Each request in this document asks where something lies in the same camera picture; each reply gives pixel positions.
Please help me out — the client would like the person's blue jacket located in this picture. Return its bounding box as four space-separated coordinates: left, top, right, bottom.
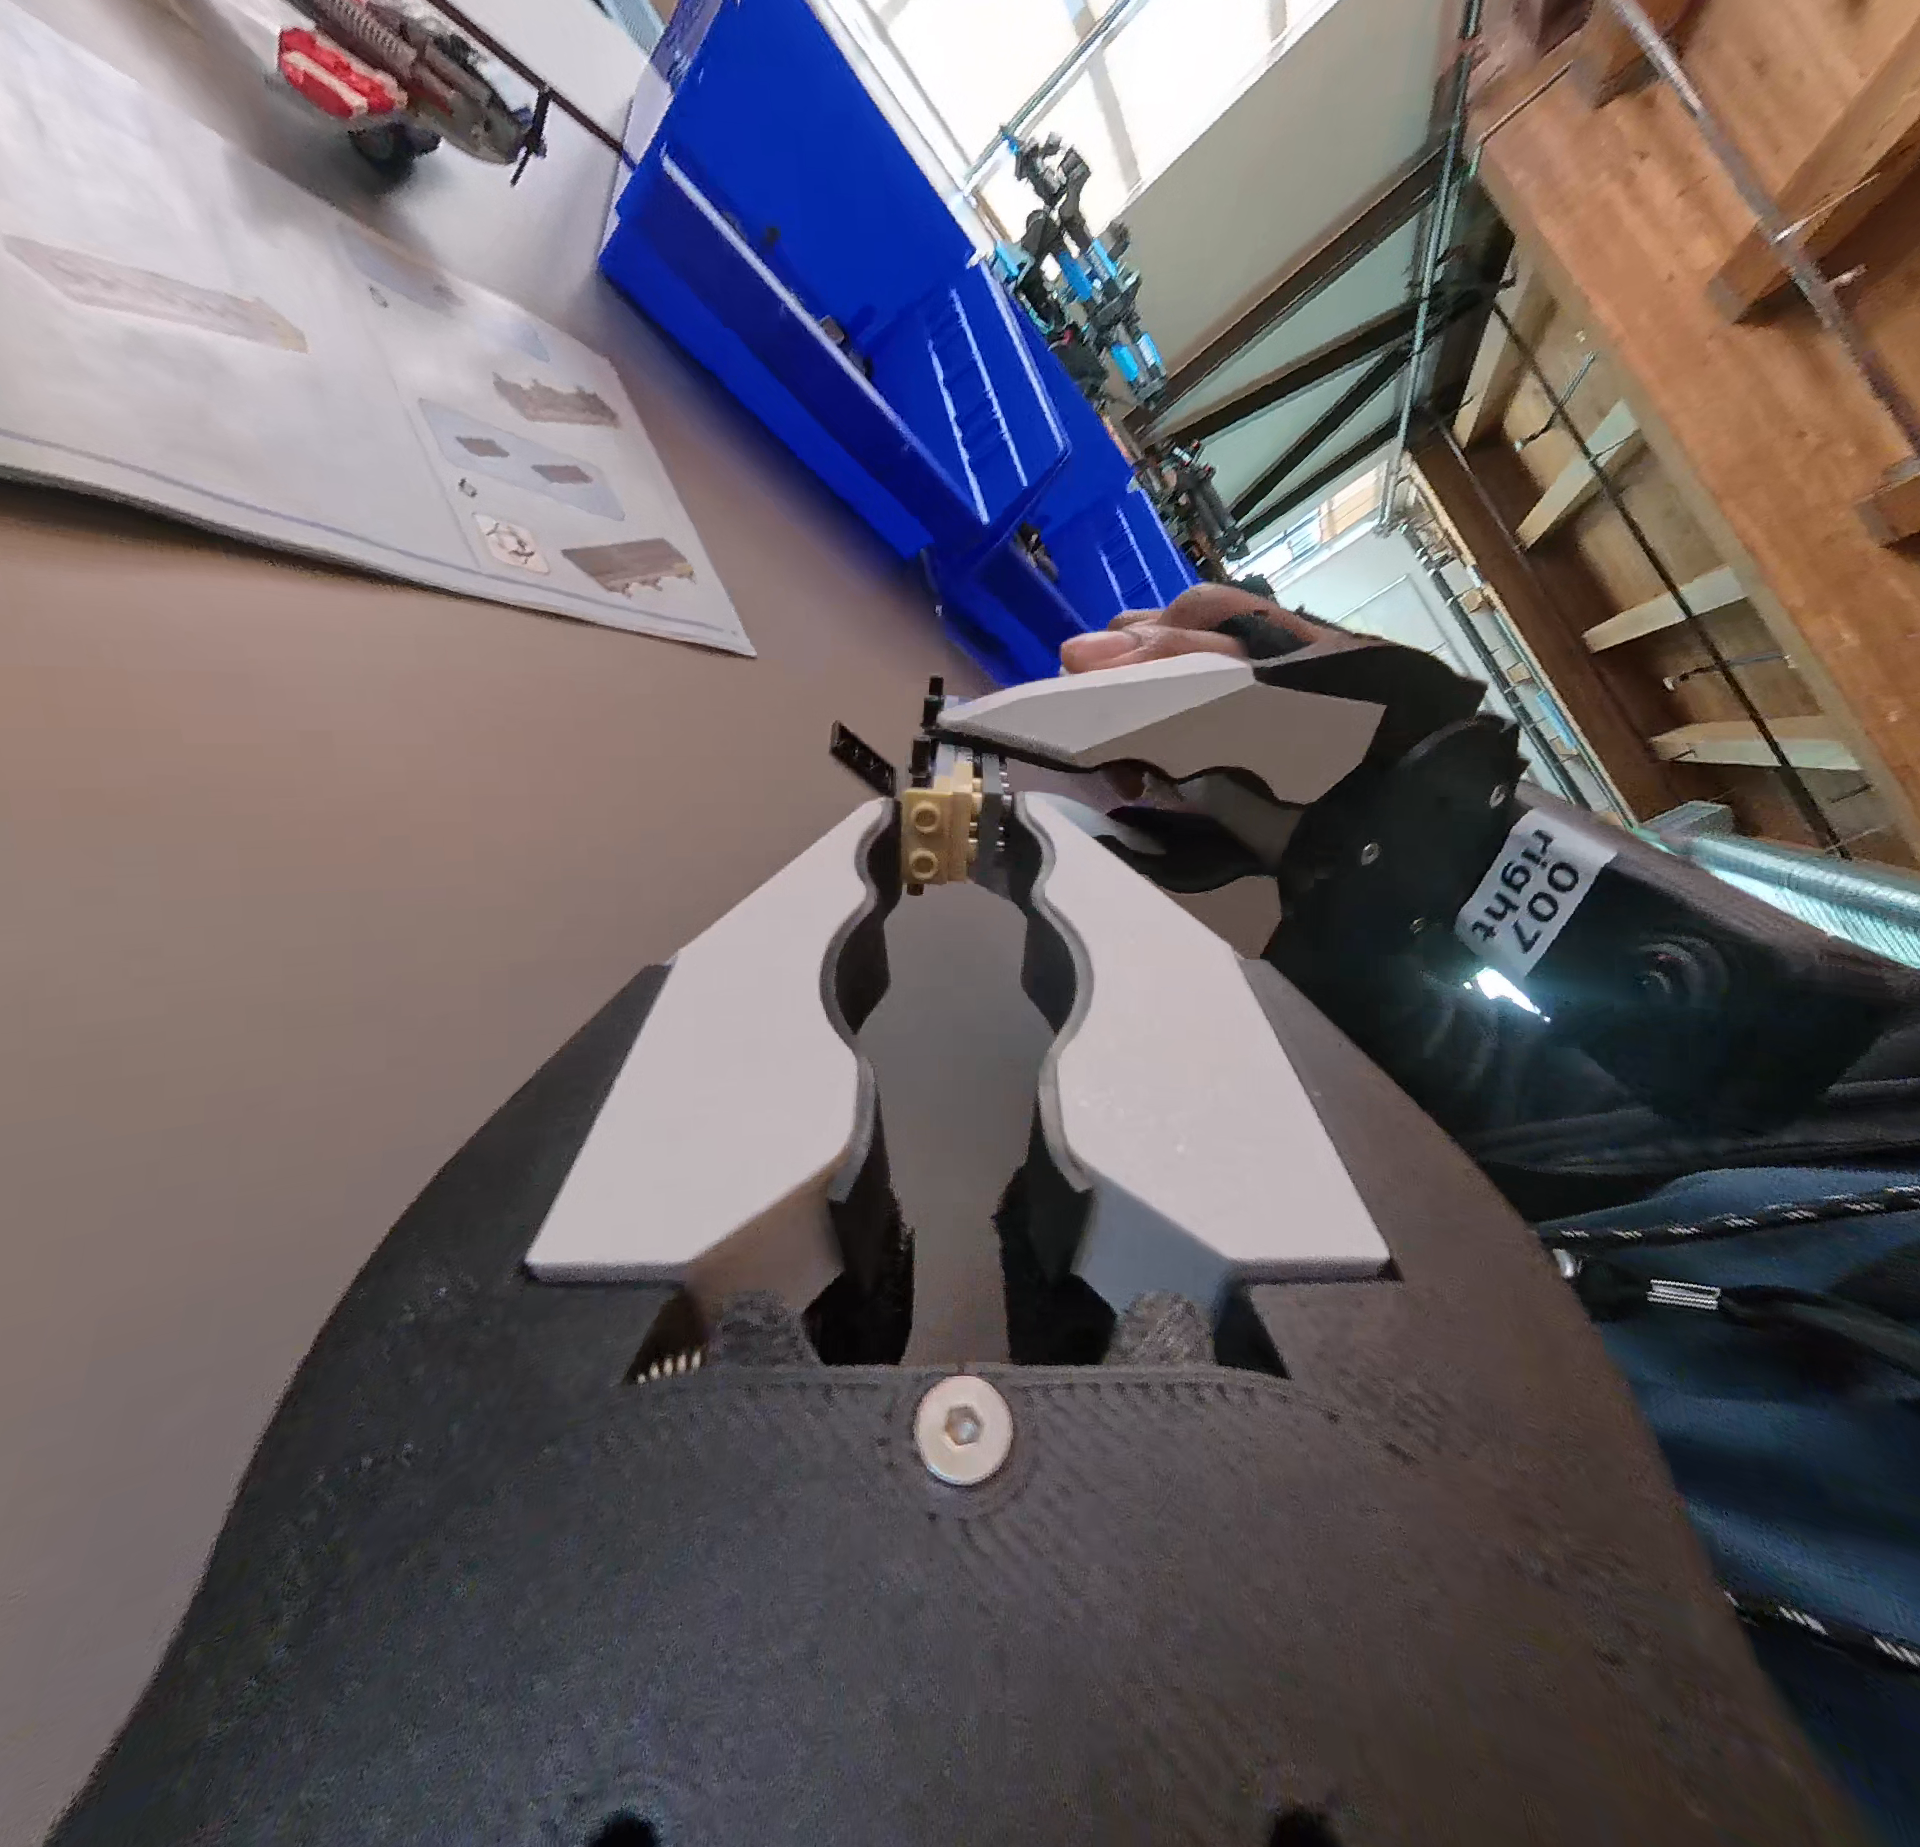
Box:
1530 1170 1920 1847

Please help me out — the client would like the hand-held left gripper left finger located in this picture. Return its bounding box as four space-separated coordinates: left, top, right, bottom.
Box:
525 798 903 1291

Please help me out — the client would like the small blue plastic bin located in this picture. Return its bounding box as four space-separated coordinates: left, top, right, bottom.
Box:
929 263 1204 687

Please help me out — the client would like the speckled black drawstring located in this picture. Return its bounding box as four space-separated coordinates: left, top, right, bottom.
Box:
1725 1589 1920 1672
1543 1184 1920 1258

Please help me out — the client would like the toy brick instruction booklet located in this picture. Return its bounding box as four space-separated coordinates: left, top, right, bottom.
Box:
0 0 758 659

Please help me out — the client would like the person's right forearm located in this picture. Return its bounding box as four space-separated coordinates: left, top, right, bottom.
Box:
1462 1043 1920 1236

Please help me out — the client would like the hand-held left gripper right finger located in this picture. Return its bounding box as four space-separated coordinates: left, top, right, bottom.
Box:
1020 795 1397 1316

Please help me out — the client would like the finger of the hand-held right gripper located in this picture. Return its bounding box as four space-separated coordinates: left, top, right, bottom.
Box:
929 651 1389 806
1094 763 1306 896

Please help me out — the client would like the tan grey toy brick assembly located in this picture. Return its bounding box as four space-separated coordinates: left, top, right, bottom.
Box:
829 675 1025 900

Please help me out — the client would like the red grey toy brick plane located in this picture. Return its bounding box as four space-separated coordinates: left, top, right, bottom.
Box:
276 0 558 185

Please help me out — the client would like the person's right hand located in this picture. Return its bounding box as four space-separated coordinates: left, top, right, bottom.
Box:
1061 587 1335 679

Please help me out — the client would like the grey desk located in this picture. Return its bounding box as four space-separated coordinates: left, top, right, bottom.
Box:
0 0 1277 1847

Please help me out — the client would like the large blue plastic bin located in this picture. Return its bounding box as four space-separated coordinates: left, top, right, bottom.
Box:
598 0 1076 562

